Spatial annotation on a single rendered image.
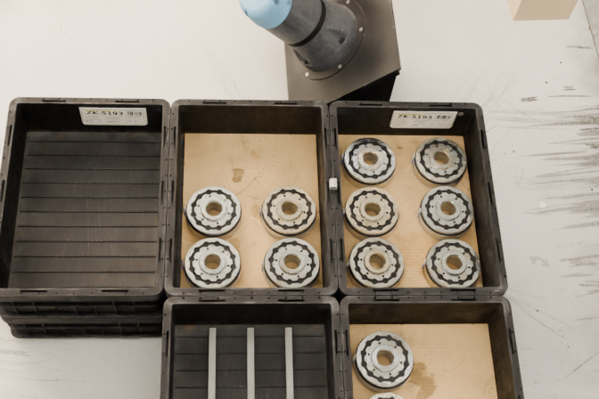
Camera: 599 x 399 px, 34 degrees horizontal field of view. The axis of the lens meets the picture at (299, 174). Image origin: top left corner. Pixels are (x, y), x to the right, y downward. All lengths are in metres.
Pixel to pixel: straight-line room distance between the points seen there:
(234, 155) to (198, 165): 0.07
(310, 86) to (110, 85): 0.44
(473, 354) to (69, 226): 0.78
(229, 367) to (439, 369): 0.37
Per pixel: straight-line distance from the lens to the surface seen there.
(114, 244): 1.83
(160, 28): 2.24
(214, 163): 1.89
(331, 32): 1.99
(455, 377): 1.77
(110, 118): 1.89
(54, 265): 1.82
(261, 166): 1.89
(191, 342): 1.74
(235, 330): 1.75
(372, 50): 1.97
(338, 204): 1.75
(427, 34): 2.28
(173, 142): 1.80
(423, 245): 1.85
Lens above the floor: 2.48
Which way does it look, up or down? 61 degrees down
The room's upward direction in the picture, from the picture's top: 8 degrees clockwise
